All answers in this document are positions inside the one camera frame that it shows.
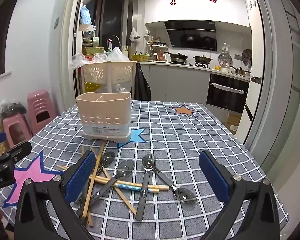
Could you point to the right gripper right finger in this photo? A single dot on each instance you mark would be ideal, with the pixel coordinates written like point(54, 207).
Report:
point(261, 220)

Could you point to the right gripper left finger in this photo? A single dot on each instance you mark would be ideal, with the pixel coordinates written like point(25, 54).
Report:
point(32, 220)

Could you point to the plain bamboo chopstick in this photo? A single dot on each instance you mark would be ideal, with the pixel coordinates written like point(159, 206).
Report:
point(103, 178)
point(91, 185)
point(87, 218)

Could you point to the black handled steel spoon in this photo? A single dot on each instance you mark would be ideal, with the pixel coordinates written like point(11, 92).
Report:
point(123, 169)
point(105, 161)
point(181, 194)

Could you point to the black handled slotted spoon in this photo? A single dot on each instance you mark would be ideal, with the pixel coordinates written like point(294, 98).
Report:
point(148, 163)

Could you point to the blue patterned bamboo chopstick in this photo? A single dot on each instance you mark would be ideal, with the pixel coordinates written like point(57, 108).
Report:
point(134, 188)

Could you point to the short pink plastic stool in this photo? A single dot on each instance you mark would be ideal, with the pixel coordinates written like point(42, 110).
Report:
point(16, 129)

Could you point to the tall pink plastic stool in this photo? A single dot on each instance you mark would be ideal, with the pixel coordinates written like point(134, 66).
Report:
point(40, 109)

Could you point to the beige utensil holder caddy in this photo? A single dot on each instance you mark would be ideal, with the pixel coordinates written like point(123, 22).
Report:
point(105, 116)

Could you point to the cardboard box on floor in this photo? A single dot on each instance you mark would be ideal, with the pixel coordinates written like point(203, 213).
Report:
point(232, 122)

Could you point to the beige perforated plastic basket rack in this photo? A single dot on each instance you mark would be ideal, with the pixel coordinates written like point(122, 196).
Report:
point(109, 73)

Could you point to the grey checked tablecloth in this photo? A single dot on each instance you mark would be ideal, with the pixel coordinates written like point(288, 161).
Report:
point(175, 133)

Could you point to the black built-in oven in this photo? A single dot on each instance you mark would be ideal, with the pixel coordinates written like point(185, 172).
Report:
point(227, 93)

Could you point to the clear plastic bags on rack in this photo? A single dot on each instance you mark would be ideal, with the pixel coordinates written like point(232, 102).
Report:
point(116, 55)

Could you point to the black pot on stove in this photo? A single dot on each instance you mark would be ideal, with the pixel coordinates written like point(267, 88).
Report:
point(202, 60)

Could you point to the black wok on stove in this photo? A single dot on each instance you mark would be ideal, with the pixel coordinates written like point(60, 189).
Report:
point(177, 58)

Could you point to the black range hood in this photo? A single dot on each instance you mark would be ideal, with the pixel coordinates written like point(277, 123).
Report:
point(192, 34)

